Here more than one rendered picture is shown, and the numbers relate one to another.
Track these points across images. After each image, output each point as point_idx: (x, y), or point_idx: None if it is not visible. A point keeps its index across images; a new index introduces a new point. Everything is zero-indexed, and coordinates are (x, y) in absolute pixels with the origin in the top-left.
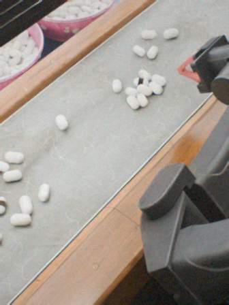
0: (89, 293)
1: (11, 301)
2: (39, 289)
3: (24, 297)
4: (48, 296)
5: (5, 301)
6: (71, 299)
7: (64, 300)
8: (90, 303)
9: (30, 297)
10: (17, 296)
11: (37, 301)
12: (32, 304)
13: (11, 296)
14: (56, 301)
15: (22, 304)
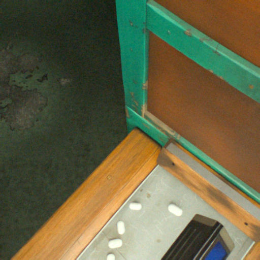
0: (24, 256)
1: (80, 254)
2: (58, 259)
3: (70, 254)
4: (53, 253)
5: (85, 254)
6: (37, 251)
7: (42, 250)
8: (25, 249)
9: (65, 253)
10: (76, 259)
11: (60, 249)
12: (63, 247)
13: (80, 258)
14: (47, 249)
15: (70, 248)
